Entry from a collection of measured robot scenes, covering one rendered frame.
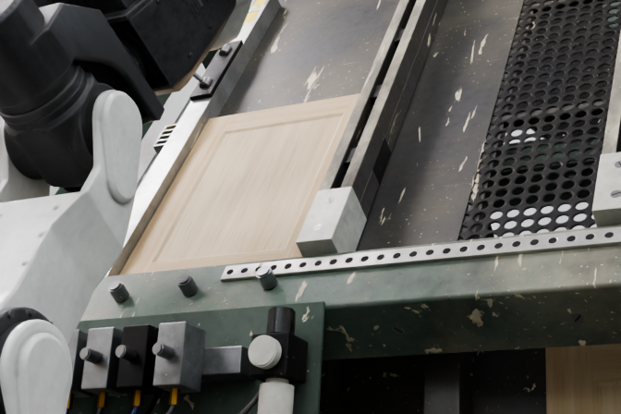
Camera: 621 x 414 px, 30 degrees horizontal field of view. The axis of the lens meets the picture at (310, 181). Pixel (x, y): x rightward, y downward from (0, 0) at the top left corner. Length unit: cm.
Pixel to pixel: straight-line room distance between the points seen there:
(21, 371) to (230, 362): 45
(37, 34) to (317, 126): 83
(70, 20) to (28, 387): 46
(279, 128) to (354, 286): 58
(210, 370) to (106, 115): 42
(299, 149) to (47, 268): 81
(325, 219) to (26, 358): 65
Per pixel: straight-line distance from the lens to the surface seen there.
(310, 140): 210
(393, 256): 168
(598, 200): 162
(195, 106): 233
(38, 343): 129
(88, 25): 149
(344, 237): 178
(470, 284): 159
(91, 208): 142
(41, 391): 129
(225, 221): 199
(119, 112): 147
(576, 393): 176
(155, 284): 188
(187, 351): 164
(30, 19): 142
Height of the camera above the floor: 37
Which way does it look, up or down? 21 degrees up
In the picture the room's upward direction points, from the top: 4 degrees clockwise
